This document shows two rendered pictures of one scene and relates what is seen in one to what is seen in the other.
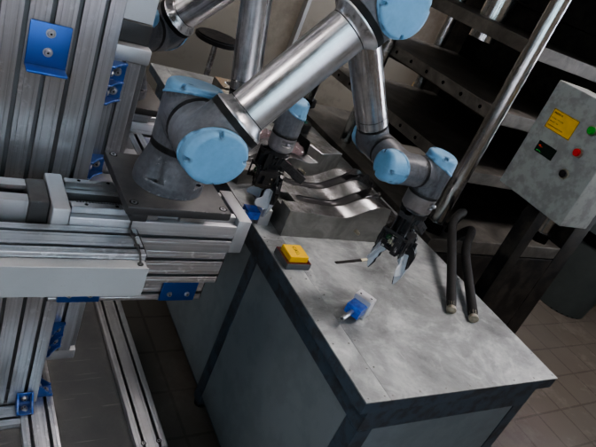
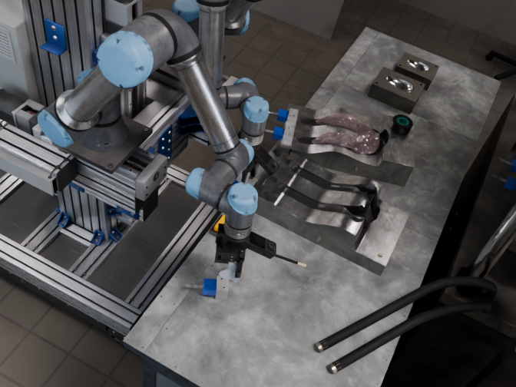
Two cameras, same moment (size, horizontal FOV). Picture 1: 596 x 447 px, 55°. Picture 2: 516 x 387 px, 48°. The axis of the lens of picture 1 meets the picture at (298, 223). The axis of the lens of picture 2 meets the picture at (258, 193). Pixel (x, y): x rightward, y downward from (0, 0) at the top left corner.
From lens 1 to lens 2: 152 cm
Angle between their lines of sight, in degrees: 49
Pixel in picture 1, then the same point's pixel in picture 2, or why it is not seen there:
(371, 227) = (336, 242)
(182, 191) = (88, 143)
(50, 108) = (66, 69)
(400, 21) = (114, 74)
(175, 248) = (101, 179)
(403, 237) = (221, 247)
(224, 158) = (53, 131)
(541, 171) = not seen: outside the picture
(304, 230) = (269, 214)
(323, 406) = not seen: hidden behind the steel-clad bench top
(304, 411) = not seen: hidden behind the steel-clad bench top
